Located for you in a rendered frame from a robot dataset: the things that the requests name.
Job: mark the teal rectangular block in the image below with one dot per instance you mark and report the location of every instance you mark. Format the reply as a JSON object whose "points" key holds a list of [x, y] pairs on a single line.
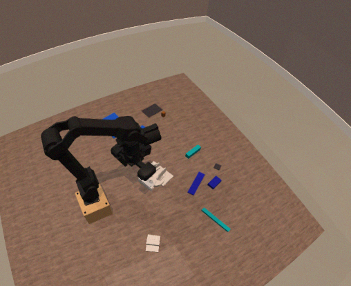
{"points": [[193, 151]]}

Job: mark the teal flat bar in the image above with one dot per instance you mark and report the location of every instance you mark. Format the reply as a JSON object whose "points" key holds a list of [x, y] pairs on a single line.
{"points": [[217, 221]]}

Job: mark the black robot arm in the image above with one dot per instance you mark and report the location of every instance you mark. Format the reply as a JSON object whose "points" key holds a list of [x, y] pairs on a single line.
{"points": [[128, 133]]}

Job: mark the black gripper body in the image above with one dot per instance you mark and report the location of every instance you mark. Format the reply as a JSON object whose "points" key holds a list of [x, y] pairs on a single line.
{"points": [[145, 171]]}

